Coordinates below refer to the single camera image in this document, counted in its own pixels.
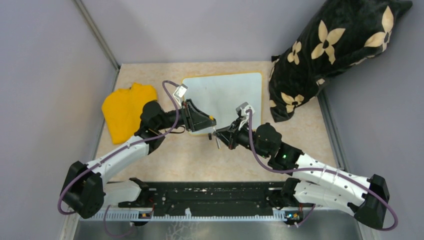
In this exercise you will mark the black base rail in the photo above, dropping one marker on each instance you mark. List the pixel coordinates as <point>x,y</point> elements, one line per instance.
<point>212,201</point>

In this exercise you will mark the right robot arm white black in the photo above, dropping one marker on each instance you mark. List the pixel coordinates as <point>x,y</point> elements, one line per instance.
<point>311,181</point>

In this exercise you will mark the yellow cloth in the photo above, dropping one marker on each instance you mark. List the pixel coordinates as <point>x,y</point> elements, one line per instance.
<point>122,110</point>

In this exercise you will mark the black floral pillow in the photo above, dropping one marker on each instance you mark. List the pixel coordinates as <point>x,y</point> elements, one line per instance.
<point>341,35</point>

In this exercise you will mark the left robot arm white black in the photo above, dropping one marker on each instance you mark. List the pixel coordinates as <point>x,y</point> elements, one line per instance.
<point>87,188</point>

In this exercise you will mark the white board yellow frame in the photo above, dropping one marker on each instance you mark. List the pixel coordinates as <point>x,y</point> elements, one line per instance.
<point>220,95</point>

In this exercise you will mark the white marker pen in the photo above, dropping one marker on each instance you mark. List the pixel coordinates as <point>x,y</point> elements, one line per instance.
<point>216,138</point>

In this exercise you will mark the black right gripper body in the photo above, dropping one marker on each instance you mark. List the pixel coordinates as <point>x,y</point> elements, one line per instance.
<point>241,134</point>

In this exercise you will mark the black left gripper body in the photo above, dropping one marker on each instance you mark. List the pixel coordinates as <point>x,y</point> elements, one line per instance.
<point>184,115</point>

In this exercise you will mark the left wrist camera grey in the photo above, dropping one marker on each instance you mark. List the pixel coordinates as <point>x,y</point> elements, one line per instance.
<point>180,91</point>

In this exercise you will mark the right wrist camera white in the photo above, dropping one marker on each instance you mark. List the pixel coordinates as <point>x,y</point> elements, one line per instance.
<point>244,111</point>

